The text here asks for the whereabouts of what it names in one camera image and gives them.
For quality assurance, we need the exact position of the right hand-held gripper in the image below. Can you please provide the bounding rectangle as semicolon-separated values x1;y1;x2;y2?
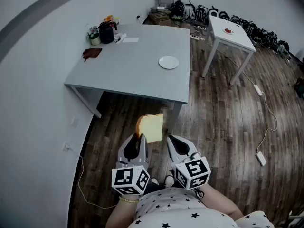
166;134;212;191

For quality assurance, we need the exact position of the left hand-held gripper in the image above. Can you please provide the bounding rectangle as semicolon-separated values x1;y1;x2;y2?
111;133;151;196

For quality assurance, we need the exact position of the yellow bread slice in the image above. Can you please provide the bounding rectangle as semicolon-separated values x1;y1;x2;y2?
135;113;164;143

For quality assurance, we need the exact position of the white round plate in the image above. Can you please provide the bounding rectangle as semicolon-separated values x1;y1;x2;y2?
158;55;180;69

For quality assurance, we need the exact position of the person's left forearm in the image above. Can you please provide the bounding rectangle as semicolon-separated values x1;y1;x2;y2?
105;193;141;228

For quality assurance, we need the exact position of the person's right forearm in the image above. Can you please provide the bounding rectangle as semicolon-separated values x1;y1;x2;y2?
194;183;245;221

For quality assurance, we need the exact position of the white star-print shirt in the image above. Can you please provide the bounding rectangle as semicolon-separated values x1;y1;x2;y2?
127;186;276;228

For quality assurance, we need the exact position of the grey table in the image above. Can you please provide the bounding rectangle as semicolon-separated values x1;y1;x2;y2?
63;24;192;133

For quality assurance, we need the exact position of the dark red wallet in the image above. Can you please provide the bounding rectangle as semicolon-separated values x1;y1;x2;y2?
82;47;103;63

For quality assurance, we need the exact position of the small flower pot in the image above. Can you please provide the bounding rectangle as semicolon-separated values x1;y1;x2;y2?
87;25;102;46

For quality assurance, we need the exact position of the black kettle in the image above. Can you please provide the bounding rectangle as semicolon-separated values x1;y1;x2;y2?
98;21;119;44

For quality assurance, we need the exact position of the white table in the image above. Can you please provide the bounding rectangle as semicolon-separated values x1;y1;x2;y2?
201;15;257;86

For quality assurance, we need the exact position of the stack of books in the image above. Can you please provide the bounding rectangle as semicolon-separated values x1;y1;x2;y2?
149;9;172;26

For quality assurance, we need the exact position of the orange and yellow toy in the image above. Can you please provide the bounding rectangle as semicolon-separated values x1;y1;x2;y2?
104;15;122;25

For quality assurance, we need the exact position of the dark tool on floor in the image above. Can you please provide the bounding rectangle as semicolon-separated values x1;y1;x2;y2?
294;77;304;98

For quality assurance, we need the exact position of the row of black backpacks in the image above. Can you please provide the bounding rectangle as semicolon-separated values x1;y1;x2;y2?
170;0;290;54

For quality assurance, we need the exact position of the white router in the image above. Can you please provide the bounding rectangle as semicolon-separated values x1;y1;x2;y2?
150;0;167;11

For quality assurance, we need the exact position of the gold bracelet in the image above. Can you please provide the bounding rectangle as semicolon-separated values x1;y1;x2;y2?
118;195;140;203

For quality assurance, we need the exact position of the white wall cable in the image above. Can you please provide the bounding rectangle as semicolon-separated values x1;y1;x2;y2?
70;147;117;209

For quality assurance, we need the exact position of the white floor cable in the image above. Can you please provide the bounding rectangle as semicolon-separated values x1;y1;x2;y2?
257;93;278;153

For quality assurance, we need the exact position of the metal chair frame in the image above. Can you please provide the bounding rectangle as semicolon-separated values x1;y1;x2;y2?
288;210;304;223

